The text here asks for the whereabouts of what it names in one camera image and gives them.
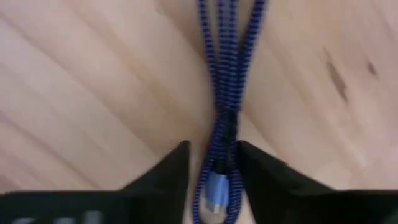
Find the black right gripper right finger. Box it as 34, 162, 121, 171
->
236, 139, 398, 224

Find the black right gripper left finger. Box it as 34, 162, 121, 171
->
0, 139, 191, 224

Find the blue braided USB-C cable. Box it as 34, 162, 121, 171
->
192, 0, 268, 224

